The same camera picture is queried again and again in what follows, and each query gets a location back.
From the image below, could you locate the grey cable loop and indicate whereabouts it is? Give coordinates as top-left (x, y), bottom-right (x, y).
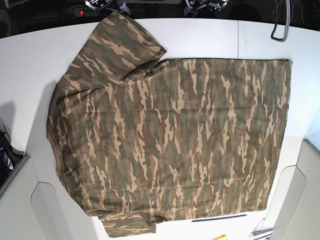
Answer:
top-left (270, 0), bottom-right (293, 42)

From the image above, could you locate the black equipment left edge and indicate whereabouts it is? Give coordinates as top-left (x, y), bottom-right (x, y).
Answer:
top-left (0, 127), bottom-right (25, 185)

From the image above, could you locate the camouflage T-shirt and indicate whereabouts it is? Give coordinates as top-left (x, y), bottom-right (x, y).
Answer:
top-left (46, 12), bottom-right (292, 238)

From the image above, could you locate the black power strip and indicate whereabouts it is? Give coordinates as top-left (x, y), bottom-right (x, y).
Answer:
top-left (69, 6), bottom-right (112, 18)

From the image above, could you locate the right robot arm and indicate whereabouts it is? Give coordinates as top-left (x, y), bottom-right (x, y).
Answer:
top-left (84, 0), bottom-right (131, 15)

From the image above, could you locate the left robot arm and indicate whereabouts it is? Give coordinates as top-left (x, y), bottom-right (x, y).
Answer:
top-left (183, 0), bottom-right (229, 17)

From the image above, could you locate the silver metal clip tool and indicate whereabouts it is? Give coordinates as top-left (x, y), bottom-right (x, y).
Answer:
top-left (248, 217), bottom-right (273, 240)

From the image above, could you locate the orange object at edge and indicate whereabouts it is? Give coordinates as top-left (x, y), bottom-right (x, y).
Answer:
top-left (213, 234), bottom-right (228, 240)

